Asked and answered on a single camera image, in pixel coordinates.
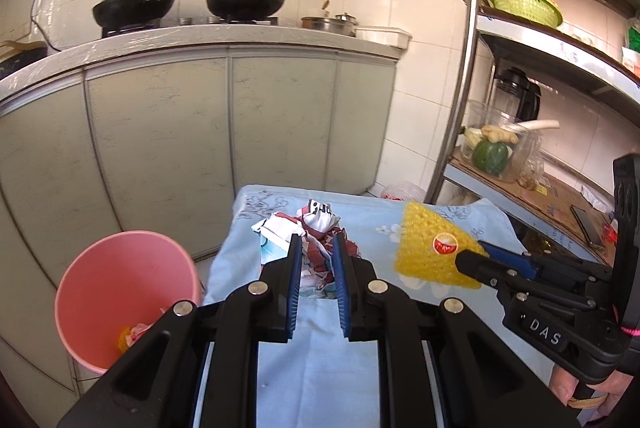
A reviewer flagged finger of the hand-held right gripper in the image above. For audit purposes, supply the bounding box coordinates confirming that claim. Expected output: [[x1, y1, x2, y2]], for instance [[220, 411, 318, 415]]
[[477, 240, 542, 282], [455, 249, 551, 305]]

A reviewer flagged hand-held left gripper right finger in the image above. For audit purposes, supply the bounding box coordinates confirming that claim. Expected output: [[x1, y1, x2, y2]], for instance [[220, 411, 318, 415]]
[[331, 233, 581, 428]]

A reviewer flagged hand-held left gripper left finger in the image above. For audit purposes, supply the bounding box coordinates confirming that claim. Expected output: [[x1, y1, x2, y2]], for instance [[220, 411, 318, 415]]
[[57, 234, 305, 428]]

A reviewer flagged red and white paper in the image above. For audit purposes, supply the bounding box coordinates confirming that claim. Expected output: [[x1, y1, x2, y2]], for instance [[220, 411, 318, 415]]
[[295, 199, 361, 299]]

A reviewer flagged pink plastic bucket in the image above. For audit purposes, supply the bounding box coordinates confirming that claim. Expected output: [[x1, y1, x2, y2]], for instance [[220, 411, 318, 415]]
[[54, 231, 201, 371]]

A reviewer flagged person's right hand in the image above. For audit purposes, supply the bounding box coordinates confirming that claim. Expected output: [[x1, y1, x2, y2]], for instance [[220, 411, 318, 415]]
[[550, 365, 640, 424]]

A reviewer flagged crumpled white and blue packet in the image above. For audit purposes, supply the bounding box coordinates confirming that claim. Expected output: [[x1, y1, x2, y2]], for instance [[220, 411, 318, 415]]
[[250, 214, 301, 266]]

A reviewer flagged brown cardboard sheet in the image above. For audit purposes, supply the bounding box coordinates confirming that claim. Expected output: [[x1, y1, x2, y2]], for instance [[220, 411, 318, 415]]
[[450, 158, 618, 266]]

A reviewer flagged black smartphone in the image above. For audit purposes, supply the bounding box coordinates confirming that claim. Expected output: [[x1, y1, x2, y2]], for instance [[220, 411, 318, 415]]
[[570, 204, 606, 249]]

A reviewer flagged clear bag of brown food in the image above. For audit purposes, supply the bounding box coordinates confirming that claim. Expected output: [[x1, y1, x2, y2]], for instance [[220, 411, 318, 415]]
[[517, 148, 546, 189]]

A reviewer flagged light blue floral cloth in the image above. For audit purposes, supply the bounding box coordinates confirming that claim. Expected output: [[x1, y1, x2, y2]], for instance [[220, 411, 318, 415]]
[[202, 184, 568, 428]]

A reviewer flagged green bell pepper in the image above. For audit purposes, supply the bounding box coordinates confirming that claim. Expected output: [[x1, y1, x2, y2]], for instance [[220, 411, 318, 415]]
[[472, 139, 511, 176]]

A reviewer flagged clear plastic container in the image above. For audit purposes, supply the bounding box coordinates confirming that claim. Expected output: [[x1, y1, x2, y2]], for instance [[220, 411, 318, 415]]
[[460, 100, 544, 183]]

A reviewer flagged white bag with red print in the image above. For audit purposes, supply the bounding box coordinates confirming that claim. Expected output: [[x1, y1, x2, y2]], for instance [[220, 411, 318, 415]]
[[381, 181, 427, 203]]

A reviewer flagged ginger root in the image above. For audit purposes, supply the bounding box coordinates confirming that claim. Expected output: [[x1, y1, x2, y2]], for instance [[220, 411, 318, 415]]
[[481, 125, 518, 145]]

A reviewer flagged white scallion stalk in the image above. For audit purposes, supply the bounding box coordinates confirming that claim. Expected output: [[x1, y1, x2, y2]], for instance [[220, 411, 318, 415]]
[[505, 120, 561, 133]]

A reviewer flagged black blender jug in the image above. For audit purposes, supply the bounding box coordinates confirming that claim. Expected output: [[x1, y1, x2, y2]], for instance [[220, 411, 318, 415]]
[[487, 66, 542, 123]]

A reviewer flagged grey kitchen counter cabinet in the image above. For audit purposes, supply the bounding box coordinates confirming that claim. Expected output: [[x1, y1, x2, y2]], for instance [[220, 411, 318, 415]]
[[0, 20, 401, 409]]

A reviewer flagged metal shelf rack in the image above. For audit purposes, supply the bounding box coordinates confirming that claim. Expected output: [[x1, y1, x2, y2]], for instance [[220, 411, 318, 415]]
[[424, 0, 640, 269]]

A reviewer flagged green plastic basket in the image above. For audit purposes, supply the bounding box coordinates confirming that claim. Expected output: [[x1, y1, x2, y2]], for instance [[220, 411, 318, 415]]
[[487, 0, 563, 28]]

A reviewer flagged white rectangular tray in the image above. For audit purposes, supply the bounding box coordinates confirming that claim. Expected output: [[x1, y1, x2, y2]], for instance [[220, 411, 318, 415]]
[[355, 26, 414, 50]]

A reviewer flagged steel pot with lid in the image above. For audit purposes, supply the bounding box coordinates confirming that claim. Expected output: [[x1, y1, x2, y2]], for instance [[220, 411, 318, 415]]
[[301, 0, 360, 36]]

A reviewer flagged gas stove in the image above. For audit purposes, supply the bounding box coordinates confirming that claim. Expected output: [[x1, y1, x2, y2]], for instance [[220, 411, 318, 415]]
[[101, 15, 280, 40]]

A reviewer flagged dark pot with curved handle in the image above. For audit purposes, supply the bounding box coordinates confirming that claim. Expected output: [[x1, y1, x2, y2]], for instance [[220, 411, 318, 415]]
[[0, 40, 48, 81]]

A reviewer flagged black power cable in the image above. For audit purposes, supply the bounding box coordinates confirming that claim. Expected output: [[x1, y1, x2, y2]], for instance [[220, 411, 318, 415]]
[[30, 0, 63, 53]]

